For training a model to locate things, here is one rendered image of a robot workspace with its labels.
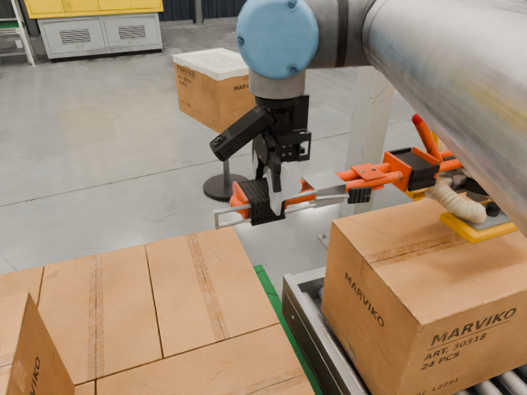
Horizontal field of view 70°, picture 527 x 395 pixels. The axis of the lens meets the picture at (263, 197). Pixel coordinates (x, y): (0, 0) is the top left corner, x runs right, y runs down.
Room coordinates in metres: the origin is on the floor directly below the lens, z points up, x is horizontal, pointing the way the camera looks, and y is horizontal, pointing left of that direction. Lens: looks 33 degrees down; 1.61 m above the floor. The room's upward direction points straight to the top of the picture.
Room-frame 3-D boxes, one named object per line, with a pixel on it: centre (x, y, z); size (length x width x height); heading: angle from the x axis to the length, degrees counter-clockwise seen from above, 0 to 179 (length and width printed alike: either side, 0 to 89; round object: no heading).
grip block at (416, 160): (0.73, -0.32, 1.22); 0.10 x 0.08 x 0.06; 21
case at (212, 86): (2.64, 0.30, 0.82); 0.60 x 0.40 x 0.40; 37
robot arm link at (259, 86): (0.61, -0.02, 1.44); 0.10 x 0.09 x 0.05; 20
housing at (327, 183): (0.65, -0.12, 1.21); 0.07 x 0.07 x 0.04; 21
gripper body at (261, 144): (0.61, -0.03, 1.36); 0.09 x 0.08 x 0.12; 110
